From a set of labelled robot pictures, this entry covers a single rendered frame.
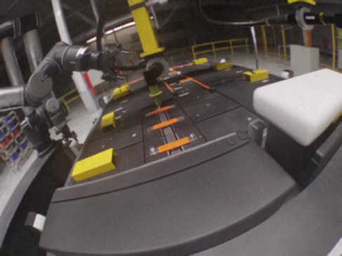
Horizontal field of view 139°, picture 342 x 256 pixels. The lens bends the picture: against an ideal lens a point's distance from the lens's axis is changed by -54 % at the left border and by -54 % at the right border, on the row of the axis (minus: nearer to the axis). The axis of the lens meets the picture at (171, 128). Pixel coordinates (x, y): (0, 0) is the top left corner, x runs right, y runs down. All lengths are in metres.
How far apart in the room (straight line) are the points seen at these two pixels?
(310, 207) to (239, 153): 0.21
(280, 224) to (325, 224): 0.11
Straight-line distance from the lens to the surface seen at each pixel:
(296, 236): 0.31
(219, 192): 0.19
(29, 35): 1.30
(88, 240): 0.23
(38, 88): 0.58
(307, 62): 4.63
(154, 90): 0.41
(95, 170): 0.46
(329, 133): 0.33
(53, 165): 1.37
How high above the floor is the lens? 1.26
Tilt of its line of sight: 31 degrees down
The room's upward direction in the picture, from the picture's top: 18 degrees counter-clockwise
